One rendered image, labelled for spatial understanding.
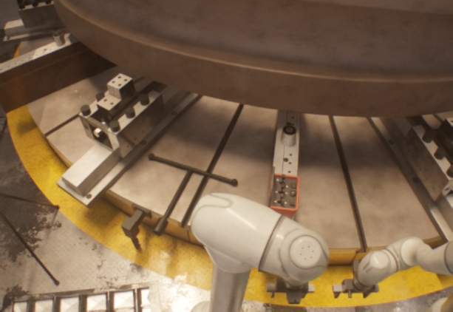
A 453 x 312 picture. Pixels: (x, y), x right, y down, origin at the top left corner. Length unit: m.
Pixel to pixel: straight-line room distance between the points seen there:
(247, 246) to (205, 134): 1.90
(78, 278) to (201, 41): 1.68
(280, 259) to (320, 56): 1.35
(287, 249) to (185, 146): 1.90
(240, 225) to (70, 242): 2.02
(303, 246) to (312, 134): 2.01
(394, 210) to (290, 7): 1.42
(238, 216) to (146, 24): 1.60
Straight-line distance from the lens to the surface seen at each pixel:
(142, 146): 2.55
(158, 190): 2.36
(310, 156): 2.55
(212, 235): 0.80
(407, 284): 2.63
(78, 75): 3.32
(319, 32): 1.90
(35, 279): 2.68
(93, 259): 2.58
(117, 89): 2.28
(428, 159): 2.39
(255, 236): 0.77
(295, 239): 0.74
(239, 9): 1.89
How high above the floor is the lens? 2.23
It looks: 48 degrees down
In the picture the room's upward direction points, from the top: straight up
